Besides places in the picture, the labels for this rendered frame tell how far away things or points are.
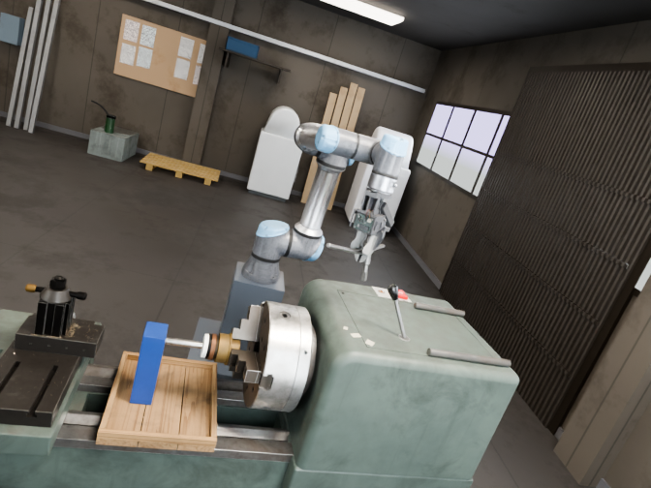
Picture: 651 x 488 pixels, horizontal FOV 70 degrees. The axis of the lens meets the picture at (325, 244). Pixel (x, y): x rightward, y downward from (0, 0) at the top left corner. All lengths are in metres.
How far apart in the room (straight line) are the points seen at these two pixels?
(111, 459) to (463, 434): 0.99
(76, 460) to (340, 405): 0.70
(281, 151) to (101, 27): 3.41
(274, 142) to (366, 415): 6.55
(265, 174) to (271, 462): 6.53
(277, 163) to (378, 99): 2.18
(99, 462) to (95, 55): 7.81
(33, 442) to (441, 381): 1.03
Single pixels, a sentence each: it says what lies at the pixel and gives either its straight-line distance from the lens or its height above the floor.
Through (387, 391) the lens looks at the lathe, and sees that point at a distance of 1.35.
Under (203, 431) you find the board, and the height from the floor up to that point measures 0.88.
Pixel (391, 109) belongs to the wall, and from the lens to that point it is 8.67.
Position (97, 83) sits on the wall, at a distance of 8.84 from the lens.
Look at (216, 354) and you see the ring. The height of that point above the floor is 1.08.
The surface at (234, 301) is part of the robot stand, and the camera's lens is 1.86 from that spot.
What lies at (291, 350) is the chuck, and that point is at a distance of 1.32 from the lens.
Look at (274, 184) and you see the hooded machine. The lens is 7.77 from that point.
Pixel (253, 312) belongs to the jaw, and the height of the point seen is 1.19.
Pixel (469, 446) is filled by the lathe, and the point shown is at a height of 0.99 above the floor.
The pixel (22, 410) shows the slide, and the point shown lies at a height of 0.97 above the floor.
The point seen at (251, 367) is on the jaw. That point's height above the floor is 1.11.
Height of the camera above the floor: 1.85
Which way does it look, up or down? 17 degrees down
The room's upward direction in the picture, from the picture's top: 18 degrees clockwise
